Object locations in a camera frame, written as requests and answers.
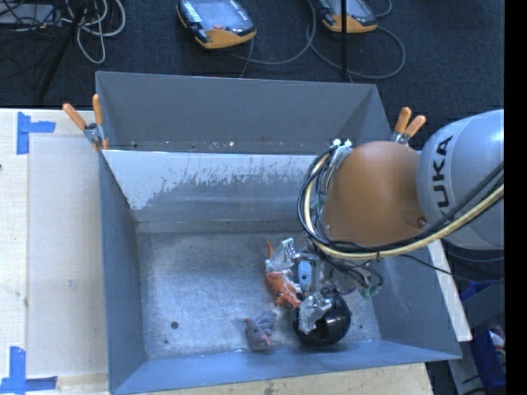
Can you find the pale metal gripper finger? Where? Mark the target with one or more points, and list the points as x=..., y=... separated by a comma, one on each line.
x=311, y=312
x=281, y=257

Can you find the black ball with hole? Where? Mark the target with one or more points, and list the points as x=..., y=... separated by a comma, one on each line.
x=332, y=323

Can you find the orange toy animal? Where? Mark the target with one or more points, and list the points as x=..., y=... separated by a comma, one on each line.
x=281, y=286

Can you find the grey toy mouse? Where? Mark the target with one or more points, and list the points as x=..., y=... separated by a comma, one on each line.
x=258, y=332

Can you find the grey metal bin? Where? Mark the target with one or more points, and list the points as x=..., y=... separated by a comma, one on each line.
x=197, y=286

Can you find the pale wood flat board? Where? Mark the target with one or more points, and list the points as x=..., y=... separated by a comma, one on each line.
x=66, y=253

